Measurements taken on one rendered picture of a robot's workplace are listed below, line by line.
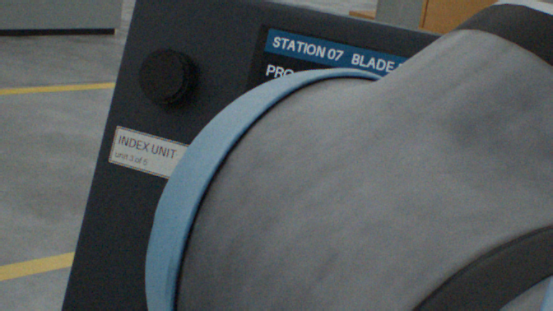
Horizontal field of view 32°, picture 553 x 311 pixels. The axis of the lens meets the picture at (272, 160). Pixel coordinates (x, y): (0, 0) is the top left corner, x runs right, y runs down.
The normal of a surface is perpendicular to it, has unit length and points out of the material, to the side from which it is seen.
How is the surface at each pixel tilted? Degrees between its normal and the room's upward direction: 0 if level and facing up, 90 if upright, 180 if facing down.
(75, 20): 90
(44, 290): 0
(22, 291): 0
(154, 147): 75
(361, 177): 33
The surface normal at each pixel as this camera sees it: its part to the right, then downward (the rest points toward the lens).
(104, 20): 0.69, 0.30
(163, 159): -0.35, -0.04
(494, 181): 0.04, -0.93
